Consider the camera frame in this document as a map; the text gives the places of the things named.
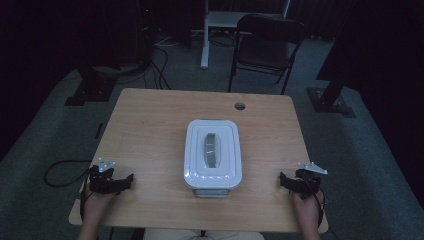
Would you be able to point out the person's right hand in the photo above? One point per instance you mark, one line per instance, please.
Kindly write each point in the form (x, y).
(310, 213)

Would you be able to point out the black folding chair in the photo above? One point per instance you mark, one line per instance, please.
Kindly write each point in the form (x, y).
(265, 46)

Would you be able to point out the white desk frame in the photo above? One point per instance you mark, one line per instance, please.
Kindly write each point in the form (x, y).
(213, 23)

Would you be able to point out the person's left hand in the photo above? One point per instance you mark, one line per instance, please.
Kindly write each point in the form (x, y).
(93, 208)

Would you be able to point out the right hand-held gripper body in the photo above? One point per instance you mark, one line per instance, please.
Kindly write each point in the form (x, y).
(308, 183)

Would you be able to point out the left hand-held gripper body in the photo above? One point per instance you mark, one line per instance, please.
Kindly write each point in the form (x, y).
(101, 181)

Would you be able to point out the black metal stand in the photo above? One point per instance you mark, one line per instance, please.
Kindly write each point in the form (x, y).
(330, 100)
(91, 88)

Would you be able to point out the translucent grey storage box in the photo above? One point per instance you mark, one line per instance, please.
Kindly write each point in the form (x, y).
(211, 193)

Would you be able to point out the person's beige trousers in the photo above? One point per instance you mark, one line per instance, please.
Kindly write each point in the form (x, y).
(200, 235)

